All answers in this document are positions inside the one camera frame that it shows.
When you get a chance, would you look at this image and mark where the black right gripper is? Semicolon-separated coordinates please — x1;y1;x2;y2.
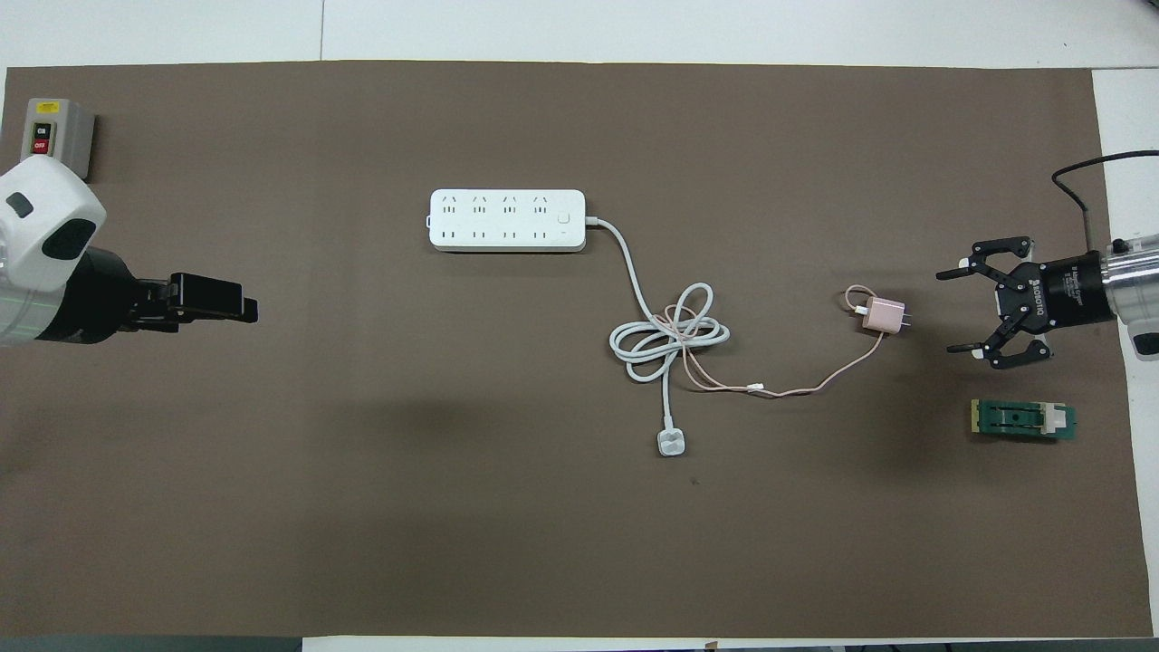
936;235;1117;371

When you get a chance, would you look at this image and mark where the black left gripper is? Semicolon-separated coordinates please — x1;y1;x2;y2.
36;246;260;345

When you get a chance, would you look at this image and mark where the pink charger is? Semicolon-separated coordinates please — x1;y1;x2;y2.
862;298;912;338

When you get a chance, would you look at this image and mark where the pink charging cable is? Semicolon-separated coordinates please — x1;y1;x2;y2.
666;284;894;398

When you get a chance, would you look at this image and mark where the white power strip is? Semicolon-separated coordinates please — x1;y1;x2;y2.
428;188;587;254

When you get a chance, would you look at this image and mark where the brown table mat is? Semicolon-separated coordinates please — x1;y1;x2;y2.
0;60;1153;639

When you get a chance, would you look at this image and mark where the green knife switch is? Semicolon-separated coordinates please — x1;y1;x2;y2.
971;398;1078;444

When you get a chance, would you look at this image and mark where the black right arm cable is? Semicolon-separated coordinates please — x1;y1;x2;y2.
1051;150;1159;251

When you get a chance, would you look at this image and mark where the grey on-off switch box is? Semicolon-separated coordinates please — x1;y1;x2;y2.
20;98;96;182

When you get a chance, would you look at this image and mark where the white power strip cable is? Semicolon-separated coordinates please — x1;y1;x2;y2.
584;216;732;459

